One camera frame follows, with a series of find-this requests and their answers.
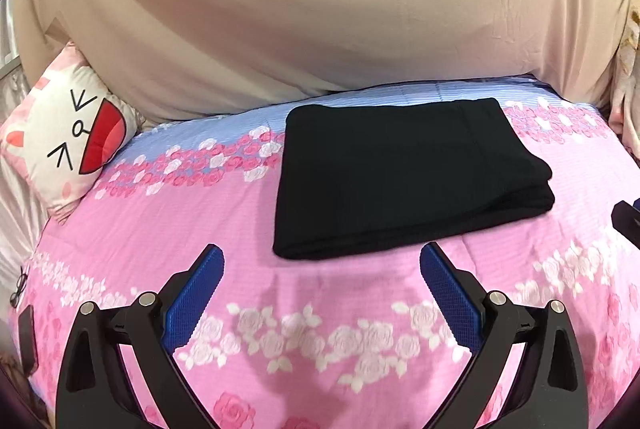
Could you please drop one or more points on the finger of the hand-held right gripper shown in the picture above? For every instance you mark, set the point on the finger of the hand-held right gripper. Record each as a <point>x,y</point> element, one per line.
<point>627,220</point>

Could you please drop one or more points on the pink floral blanket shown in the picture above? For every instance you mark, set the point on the pink floral blanket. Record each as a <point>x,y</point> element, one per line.
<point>310,309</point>

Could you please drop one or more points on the black eyeglasses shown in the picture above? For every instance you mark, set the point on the black eyeglasses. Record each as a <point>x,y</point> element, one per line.
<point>19,287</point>

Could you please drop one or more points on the black smartphone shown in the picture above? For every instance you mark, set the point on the black smartphone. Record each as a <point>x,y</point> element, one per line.
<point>28,339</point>

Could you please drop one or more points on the silver satin cloth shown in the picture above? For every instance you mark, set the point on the silver satin cloth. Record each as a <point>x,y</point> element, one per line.
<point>15,219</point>

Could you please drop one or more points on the black pants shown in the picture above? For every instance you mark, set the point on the black pants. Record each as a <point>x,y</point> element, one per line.
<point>400,179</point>

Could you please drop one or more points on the white cat face pillow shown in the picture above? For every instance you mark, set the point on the white cat face pillow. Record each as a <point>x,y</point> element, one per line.
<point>70,129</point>

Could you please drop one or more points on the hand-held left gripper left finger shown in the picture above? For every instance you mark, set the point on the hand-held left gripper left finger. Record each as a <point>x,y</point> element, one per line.
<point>196,296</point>

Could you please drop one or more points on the cream patterned cloth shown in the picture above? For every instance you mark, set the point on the cream patterned cloth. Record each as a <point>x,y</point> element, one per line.
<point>627,74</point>

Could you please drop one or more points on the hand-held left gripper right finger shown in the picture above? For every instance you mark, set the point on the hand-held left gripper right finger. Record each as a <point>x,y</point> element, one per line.
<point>450,294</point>

